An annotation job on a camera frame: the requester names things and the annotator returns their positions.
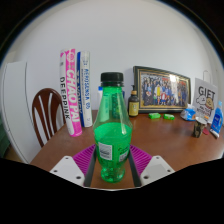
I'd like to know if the blue detergent bottle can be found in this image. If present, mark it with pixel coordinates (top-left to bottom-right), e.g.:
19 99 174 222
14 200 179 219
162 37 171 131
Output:
210 100 224 134

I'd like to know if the white bottle with blue cap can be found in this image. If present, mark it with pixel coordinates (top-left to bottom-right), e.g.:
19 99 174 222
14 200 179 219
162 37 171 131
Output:
96 85 104 111

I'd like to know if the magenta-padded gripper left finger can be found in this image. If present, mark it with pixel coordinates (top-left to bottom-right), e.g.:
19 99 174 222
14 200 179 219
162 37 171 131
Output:
49 143 98 188

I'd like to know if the brown wooden chair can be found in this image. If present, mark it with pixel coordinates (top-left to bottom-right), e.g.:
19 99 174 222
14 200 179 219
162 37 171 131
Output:
31 87 67 148

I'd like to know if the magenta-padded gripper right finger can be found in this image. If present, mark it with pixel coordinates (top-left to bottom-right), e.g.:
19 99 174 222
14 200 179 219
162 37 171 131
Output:
128 143 176 188

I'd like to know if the white paper gift bag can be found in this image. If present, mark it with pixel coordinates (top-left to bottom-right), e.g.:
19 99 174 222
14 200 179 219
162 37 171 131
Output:
192 69 219 124

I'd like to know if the white remote control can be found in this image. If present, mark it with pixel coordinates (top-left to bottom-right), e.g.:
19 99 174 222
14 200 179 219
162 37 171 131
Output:
208 128 220 139

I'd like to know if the framed group photo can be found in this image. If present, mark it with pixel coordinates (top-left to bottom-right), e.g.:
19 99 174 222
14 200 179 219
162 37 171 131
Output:
132 65 192 113

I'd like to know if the brown pump bottle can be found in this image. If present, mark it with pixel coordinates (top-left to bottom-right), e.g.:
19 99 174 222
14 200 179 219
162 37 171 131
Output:
128 85 140 118

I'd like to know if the green plastic drink bottle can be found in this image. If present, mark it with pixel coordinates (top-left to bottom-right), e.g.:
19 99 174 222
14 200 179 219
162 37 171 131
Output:
92 71 134 184

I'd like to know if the blue tissue pack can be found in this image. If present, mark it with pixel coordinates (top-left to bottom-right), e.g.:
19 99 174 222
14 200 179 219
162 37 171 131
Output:
180 103 198 122

